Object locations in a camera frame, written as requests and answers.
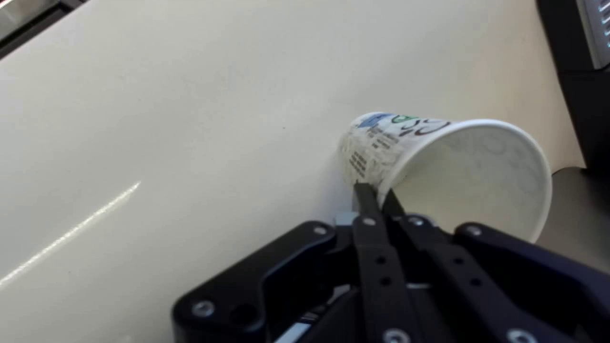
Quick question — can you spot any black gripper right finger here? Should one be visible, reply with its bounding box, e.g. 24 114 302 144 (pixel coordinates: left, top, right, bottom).
379 188 610 343

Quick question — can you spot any black coffee machine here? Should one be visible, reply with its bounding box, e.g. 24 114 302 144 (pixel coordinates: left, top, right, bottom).
535 0 610 276

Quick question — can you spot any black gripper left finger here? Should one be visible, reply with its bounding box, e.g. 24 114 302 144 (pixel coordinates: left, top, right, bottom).
169 180 423 343

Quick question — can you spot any printed white paper cup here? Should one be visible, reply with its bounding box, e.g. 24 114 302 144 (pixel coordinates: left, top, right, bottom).
335 110 554 245

